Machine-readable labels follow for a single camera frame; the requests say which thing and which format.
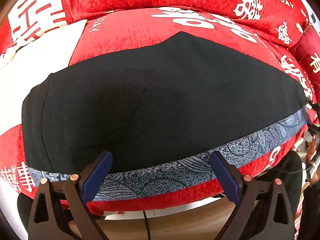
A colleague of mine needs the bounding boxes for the black pants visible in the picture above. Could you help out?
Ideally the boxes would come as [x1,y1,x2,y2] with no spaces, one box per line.
[21,31,311,202]

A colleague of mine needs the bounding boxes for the person's right hand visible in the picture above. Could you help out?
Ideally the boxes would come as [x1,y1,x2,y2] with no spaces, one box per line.
[305,135,317,164]

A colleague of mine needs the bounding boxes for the red white printed bedspread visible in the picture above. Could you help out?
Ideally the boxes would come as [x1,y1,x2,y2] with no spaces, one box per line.
[1,7,315,215]

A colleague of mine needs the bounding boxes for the dark red small cushion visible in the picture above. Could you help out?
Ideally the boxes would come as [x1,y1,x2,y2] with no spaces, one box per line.
[290,26,320,89]

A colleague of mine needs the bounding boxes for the red printed pillow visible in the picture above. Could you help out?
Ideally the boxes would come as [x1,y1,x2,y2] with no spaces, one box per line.
[1,0,309,54]

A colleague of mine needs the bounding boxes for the black cable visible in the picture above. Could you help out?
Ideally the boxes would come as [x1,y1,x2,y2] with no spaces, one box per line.
[142,210,153,240]

